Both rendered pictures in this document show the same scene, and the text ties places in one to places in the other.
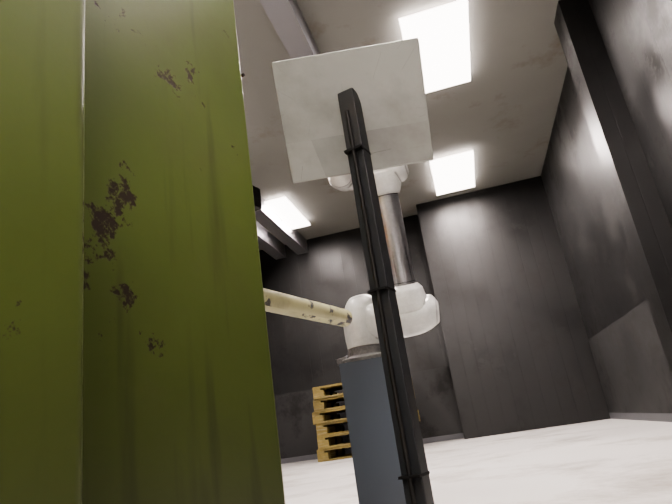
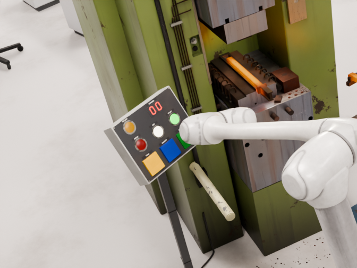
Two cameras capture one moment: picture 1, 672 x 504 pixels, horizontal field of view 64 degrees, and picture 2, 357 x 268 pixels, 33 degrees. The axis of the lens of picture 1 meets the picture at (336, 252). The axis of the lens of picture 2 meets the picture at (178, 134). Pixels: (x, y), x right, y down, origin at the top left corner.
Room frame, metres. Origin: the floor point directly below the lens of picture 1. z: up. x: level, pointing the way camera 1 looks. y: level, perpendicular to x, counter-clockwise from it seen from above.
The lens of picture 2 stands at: (2.81, -1.34, 2.46)
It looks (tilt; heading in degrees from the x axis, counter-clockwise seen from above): 34 degrees down; 141
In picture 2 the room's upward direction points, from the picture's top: 15 degrees counter-clockwise
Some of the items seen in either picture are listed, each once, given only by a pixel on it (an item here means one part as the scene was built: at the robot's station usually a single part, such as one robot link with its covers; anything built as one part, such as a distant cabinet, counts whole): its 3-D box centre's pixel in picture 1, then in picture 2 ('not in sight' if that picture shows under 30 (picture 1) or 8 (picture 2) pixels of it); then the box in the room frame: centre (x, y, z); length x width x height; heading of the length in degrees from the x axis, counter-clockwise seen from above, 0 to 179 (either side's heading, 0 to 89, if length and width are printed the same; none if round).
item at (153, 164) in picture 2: not in sight; (153, 164); (1.20, -0.19, 1.01); 0.07 x 0.05 x 0.07; 88
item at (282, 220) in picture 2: not in sight; (265, 183); (1.08, 0.60, 0.23); 0.56 x 0.38 x 0.47; 153
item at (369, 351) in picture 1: (362, 355); not in sight; (2.24, -0.04, 0.63); 0.22 x 0.18 x 0.06; 78
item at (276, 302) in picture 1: (299, 307); (211, 190); (1.18, 0.10, 0.62); 0.44 x 0.05 x 0.05; 153
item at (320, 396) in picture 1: (367, 416); not in sight; (8.37, -0.10, 0.51); 1.43 x 0.98 x 1.02; 78
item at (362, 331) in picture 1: (364, 321); not in sight; (2.23, -0.07, 0.77); 0.18 x 0.16 x 0.22; 82
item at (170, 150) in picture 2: not in sight; (170, 150); (1.20, -0.09, 1.01); 0.07 x 0.05 x 0.07; 88
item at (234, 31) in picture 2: not in sight; (226, 11); (1.07, 0.54, 1.32); 0.42 x 0.20 x 0.10; 153
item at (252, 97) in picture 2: not in sight; (238, 78); (1.07, 0.54, 0.96); 0.42 x 0.20 x 0.09; 153
